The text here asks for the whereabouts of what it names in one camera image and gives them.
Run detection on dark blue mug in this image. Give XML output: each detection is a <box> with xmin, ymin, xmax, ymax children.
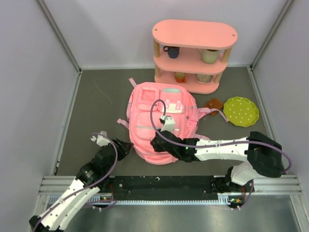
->
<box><xmin>163</xmin><ymin>46</ymin><xmax>180</xmax><ymax>59</ymax></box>

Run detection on brown leather wallet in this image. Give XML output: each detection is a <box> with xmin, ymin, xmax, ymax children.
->
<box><xmin>204</xmin><ymin>98</ymin><xmax>224</xmax><ymax>111</ymax></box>

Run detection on green polka dot plate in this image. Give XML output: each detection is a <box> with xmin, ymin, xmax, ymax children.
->
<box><xmin>223</xmin><ymin>97</ymin><xmax>259</xmax><ymax>128</ymax></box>

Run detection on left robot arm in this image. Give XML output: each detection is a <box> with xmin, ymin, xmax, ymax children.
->
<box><xmin>29</xmin><ymin>133</ymin><xmax>133</xmax><ymax>232</ymax></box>

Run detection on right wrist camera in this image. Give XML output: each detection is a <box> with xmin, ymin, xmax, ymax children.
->
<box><xmin>160</xmin><ymin>115</ymin><xmax>176</xmax><ymax>132</ymax></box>

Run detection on patterned flower-shaped bowl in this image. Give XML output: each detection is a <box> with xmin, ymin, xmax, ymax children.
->
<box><xmin>196</xmin><ymin>74</ymin><xmax>212</xmax><ymax>84</ymax></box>

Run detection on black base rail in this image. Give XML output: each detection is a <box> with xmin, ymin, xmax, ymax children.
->
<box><xmin>110</xmin><ymin>176</ymin><xmax>251</xmax><ymax>200</ymax></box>

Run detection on white cable duct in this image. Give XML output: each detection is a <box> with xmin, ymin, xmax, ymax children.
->
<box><xmin>86</xmin><ymin>193</ymin><xmax>244</xmax><ymax>206</ymax></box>

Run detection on purple cable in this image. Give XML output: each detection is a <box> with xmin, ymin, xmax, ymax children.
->
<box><xmin>150</xmin><ymin>99</ymin><xmax>294</xmax><ymax>210</ymax></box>
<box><xmin>32</xmin><ymin>131</ymin><xmax>119</xmax><ymax>232</ymax></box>

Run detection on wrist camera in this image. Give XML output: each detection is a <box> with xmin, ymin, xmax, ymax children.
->
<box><xmin>90</xmin><ymin>131</ymin><xmax>110</xmax><ymax>147</ymax></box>
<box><xmin>160</xmin><ymin>115</ymin><xmax>176</xmax><ymax>132</ymax></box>

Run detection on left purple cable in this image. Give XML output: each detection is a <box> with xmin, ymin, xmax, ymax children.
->
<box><xmin>32</xmin><ymin>131</ymin><xmax>119</xmax><ymax>232</ymax></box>

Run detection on pink three-tier wooden shelf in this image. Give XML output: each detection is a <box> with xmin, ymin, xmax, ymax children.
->
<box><xmin>152</xmin><ymin>19</ymin><xmax>238</xmax><ymax>94</ymax></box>

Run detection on orange cup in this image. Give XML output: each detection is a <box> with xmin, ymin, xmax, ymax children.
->
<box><xmin>174</xmin><ymin>72</ymin><xmax>186</xmax><ymax>83</ymax></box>

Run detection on beige ceramic mug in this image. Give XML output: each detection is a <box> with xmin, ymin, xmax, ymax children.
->
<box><xmin>196</xmin><ymin>49</ymin><xmax>220</xmax><ymax>64</ymax></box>

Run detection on pink student backpack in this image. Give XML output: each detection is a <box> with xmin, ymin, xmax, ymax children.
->
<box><xmin>117</xmin><ymin>78</ymin><xmax>216</xmax><ymax>165</ymax></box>

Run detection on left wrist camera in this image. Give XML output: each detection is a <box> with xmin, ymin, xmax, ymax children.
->
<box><xmin>90</xmin><ymin>131</ymin><xmax>110</xmax><ymax>147</ymax></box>

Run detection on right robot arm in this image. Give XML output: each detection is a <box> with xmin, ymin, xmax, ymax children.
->
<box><xmin>150</xmin><ymin>131</ymin><xmax>283</xmax><ymax>191</ymax></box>

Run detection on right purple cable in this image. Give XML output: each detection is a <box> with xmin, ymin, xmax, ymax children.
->
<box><xmin>150</xmin><ymin>99</ymin><xmax>294</xmax><ymax>210</ymax></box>

